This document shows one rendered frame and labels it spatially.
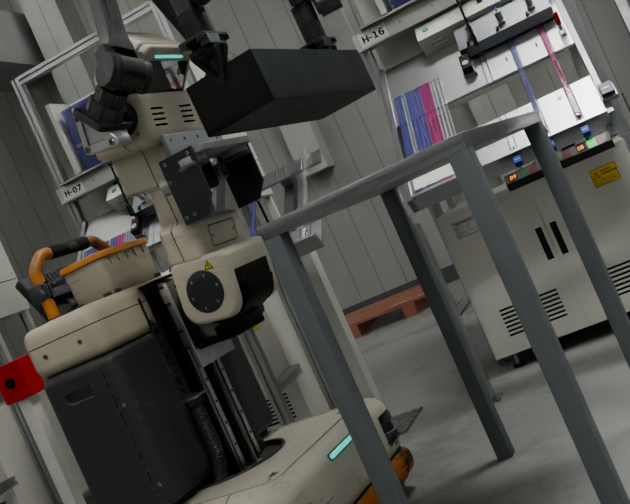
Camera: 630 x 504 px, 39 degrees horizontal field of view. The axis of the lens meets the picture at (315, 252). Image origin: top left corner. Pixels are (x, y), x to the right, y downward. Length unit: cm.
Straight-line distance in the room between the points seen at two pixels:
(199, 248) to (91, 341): 33
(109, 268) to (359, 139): 485
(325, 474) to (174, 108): 95
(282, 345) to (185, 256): 141
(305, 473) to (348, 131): 517
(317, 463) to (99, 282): 72
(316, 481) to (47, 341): 73
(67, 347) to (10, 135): 617
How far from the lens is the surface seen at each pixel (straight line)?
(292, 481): 202
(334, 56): 216
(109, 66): 199
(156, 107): 220
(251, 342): 319
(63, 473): 388
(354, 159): 701
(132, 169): 223
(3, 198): 838
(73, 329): 219
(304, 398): 351
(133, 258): 240
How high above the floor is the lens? 73
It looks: 1 degrees down
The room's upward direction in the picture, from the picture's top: 24 degrees counter-clockwise
